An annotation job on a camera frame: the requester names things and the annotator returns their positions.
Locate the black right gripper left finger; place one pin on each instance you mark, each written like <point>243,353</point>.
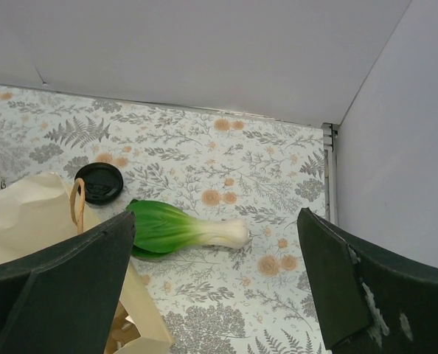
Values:
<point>62,299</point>

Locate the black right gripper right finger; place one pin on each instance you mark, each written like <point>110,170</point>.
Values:
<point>367,299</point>

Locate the brown paper bag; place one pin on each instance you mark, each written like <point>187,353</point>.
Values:
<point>39,211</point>

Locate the black coffee lid stack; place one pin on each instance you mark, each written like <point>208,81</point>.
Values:
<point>103,182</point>

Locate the floral patterned table mat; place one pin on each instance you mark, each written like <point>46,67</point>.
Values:
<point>214,166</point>

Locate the green white bok choy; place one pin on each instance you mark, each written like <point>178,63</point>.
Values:
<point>163,229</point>

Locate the aluminium frame rail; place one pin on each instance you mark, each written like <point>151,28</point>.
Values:
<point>330,133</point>

